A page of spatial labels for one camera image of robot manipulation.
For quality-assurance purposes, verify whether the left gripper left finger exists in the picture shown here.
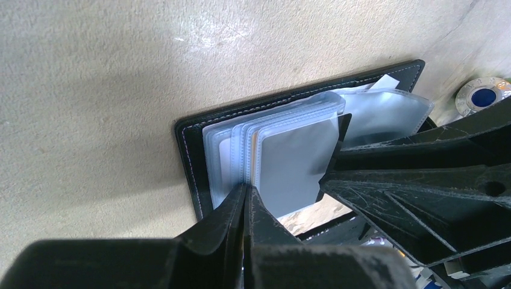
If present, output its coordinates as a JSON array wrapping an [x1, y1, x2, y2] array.
[[1, 185, 246, 288]]

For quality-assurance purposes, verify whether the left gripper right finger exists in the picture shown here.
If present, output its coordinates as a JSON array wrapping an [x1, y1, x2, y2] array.
[[244, 185, 416, 288]]

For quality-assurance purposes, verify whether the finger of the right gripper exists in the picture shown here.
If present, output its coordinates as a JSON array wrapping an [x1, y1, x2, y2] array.
[[335, 99, 510, 170], [320, 164, 510, 266]]

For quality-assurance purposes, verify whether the black leather card holder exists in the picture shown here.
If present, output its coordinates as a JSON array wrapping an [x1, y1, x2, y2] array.
[[174, 60, 434, 220]]

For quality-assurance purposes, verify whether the green white pipe fitting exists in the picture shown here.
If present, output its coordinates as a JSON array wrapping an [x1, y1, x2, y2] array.
[[455, 77, 510, 117]]

